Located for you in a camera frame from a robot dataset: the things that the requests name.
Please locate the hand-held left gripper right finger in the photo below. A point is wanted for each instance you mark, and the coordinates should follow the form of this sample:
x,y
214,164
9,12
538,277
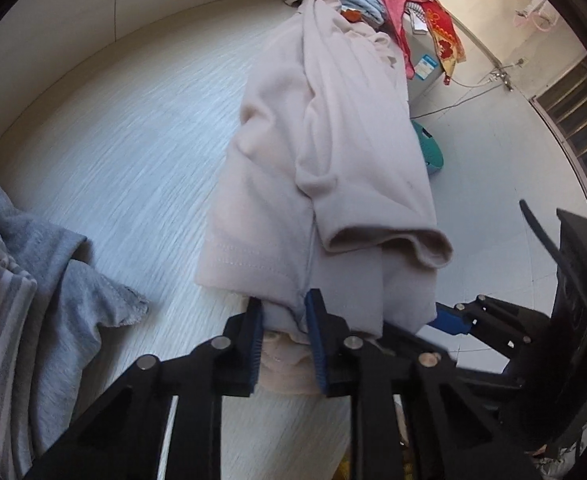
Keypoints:
x,y
316,342

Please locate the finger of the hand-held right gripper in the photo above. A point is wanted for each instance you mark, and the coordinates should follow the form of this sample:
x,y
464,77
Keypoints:
x,y
451,321

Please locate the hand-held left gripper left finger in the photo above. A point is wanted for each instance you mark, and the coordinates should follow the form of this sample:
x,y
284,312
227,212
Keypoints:
x,y
253,342

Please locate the beige pants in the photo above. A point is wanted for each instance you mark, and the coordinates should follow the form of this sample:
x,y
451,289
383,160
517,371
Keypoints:
x,y
323,160

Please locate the teal plastic basket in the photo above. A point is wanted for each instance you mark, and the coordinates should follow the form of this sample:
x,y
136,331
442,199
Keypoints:
x,y
431,150

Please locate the stack of folded clothes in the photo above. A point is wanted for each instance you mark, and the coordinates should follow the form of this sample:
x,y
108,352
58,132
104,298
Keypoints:
x,y
33,310

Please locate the white appliance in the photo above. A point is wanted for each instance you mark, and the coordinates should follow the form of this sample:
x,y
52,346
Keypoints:
x,y
423,90

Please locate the dark slatted door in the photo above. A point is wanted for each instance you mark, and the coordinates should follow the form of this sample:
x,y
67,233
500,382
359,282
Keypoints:
x,y
578,115

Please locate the metal faucet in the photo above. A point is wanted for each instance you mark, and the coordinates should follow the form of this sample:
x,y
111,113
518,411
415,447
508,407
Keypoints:
x,y
506,77

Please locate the red floral printed blanket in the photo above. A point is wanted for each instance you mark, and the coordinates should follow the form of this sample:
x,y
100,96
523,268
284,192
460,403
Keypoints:
x,y
443,35

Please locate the grey striped garment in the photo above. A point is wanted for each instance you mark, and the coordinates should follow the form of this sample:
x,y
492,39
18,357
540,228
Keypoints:
x,y
416,15

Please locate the pink hanger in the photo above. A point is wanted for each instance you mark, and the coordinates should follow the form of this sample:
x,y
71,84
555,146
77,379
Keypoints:
x,y
533,19

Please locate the orange and blue garment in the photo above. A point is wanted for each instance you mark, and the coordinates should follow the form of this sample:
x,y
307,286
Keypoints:
x,y
351,14

